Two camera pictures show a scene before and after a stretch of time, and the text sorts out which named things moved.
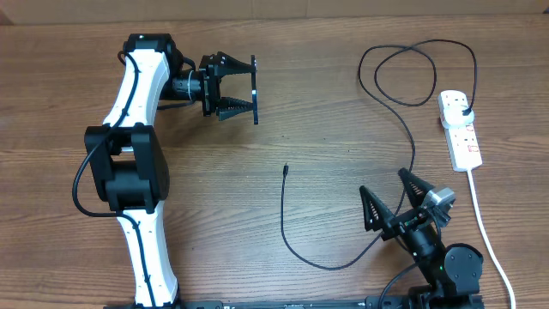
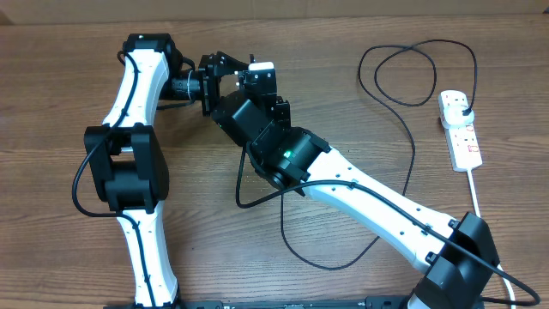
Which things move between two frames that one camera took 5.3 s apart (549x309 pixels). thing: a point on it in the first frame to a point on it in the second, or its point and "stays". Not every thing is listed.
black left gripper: [210, 84] stays
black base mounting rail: [309, 303] stays
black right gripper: [381, 215] to [283, 112]
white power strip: [462, 140] stays
